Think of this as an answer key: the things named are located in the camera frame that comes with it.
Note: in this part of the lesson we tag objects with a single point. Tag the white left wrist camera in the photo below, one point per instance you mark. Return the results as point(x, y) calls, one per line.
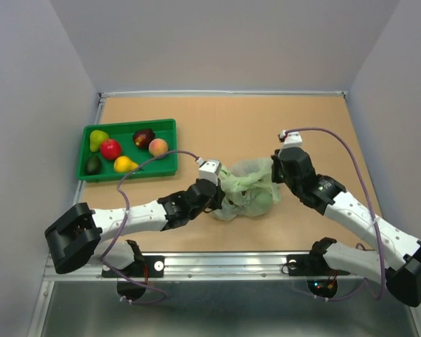
point(209, 170)

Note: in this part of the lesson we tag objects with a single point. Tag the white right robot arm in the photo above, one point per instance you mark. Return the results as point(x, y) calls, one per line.
point(395, 257)

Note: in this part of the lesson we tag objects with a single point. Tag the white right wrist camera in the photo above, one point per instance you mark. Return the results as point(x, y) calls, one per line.
point(290, 139)

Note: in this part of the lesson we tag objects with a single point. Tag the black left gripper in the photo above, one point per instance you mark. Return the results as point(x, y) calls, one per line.
point(217, 196)

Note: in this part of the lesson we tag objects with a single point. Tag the dark green avocado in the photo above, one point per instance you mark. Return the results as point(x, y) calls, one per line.
point(93, 165)

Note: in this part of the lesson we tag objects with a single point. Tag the green yellow pear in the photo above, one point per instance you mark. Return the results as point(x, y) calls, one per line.
point(96, 138)

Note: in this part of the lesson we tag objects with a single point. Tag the peach fruit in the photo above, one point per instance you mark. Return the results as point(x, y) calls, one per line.
point(158, 147)

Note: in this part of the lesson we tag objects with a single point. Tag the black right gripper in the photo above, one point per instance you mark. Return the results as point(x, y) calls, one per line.
point(276, 176)

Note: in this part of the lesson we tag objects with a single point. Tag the dark red apple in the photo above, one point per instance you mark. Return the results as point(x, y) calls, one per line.
point(143, 138)

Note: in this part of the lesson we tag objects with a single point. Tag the bright red apple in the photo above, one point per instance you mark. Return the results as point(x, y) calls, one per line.
point(110, 149)

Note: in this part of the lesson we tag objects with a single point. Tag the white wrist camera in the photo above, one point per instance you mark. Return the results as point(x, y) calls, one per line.
point(209, 170)
point(290, 139)

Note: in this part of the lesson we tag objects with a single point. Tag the light green plastic bag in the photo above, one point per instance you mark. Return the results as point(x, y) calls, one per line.
point(248, 188)

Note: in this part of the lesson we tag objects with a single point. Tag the aluminium mounting rail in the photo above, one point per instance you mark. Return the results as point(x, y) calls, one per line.
point(196, 266)

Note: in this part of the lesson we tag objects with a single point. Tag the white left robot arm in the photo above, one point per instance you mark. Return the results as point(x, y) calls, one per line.
point(78, 237)

